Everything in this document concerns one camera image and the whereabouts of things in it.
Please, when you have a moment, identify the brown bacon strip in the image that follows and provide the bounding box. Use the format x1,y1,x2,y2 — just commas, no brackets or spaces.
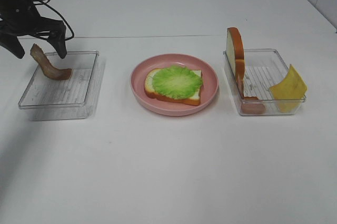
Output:
30,43,72,81

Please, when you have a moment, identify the green lettuce leaf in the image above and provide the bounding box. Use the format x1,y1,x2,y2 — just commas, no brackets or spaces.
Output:
152,65,203,100

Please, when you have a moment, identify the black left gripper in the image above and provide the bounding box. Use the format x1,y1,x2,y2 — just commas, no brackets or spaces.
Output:
0,0,67,59

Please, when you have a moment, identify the bread slice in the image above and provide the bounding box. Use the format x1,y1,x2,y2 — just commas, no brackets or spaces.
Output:
143,68,203,106
226,27,245,97

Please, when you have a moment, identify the yellow cheese slice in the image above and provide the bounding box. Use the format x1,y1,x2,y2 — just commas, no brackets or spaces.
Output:
269,64,308,113

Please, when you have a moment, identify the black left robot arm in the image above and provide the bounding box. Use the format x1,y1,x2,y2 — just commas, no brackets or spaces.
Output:
1,0,74,59

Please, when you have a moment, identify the pink round plate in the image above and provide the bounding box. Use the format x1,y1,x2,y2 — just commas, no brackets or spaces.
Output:
130,54,219,116

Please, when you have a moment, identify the right clear plastic tray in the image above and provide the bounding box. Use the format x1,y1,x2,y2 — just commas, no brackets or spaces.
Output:
223,48,306,116

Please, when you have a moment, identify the clear plastic tray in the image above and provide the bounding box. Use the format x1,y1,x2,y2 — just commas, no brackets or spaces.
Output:
223,48,306,116
18,51,105,121

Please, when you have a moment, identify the left clear plastic tray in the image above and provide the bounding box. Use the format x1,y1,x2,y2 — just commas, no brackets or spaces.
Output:
18,51,105,121

